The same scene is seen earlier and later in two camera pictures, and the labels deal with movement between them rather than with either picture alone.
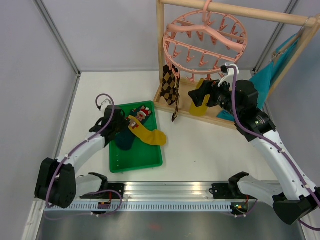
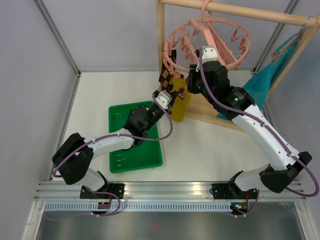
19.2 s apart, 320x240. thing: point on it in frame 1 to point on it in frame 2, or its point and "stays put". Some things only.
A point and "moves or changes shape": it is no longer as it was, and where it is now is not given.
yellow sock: x=201 y=109 to x=178 y=81
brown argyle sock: x=168 y=90 to x=171 y=67
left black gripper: x=124 y=122 to x=174 y=94
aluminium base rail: x=166 y=191 stays put
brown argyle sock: x=177 y=94 to x=166 y=77
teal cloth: x=264 y=81 stays put
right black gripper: x=207 y=87 to x=190 y=79
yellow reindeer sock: x=155 y=137 moves or changes shape
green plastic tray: x=143 y=155 stays put
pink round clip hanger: x=201 y=43 moves or changes shape
